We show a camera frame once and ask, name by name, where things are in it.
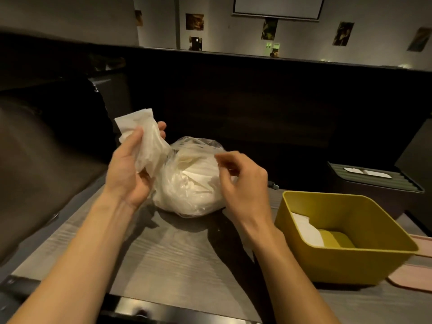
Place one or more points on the person's right hand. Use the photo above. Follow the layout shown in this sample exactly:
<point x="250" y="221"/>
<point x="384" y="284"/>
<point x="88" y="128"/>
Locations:
<point x="248" y="192"/>

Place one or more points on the person's left hand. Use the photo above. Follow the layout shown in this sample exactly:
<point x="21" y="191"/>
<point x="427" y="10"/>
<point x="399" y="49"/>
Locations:
<point x="125" y="178"/>

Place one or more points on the person's left thumb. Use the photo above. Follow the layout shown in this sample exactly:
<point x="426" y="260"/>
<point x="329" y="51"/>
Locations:
<point x="133" y="146"/>

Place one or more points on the person's right thumb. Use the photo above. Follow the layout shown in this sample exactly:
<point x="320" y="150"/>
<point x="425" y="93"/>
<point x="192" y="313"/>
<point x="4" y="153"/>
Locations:
<point x="226" y="185"/>

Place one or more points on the white paper napkin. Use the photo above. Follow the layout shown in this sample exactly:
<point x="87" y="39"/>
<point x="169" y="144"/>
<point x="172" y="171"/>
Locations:
<point x="143" y="145"/>

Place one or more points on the person's left forearm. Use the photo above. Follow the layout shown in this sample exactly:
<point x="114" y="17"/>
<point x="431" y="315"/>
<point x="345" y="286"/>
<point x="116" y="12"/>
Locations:
<point x="72" y="266"/>

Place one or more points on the person's right forearm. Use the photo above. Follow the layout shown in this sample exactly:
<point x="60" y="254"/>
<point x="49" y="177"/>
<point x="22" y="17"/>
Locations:
<point x="287" y="276"/>

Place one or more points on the clear plastic bag of napkins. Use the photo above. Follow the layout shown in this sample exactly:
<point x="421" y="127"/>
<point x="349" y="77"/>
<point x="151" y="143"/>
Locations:
<point x="190" y="182"/>

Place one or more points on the dark booth partition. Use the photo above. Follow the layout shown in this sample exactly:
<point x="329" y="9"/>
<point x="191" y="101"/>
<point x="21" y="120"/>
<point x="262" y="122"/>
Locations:
<point x="270" y="114"/>

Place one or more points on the white napkin in box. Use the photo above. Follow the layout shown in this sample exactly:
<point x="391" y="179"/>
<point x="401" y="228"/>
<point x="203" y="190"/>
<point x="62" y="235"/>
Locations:
<point x="307" y="231"/>

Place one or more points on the brown seat back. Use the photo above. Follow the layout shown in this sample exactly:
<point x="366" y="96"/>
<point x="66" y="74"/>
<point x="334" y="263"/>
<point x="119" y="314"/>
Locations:
<point x="40" y="172"/>

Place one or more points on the yellow plastic box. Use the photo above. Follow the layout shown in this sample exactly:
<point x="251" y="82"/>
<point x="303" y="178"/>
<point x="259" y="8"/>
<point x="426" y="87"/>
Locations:
<point x="344" y="239"/>

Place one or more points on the dark tissue box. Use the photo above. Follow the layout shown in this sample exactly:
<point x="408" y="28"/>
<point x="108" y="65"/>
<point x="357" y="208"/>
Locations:
<point x="378" y="185"/>

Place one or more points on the white projection screen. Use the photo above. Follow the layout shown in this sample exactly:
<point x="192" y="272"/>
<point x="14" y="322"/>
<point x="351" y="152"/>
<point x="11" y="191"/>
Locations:
<point x="279" y="6"/>

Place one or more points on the pink tray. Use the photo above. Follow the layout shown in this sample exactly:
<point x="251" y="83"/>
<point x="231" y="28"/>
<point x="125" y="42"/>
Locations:
<point x="413" y="266"/>

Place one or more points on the wall picture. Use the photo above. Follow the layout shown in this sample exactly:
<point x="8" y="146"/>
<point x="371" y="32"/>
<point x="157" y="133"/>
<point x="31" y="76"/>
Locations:
<point x="138" y="18"/>
<point x="269" y="29"/>
<point x="343" y="34"/>
<point x="194" y="21"/>
<point x="419" y="39"/>

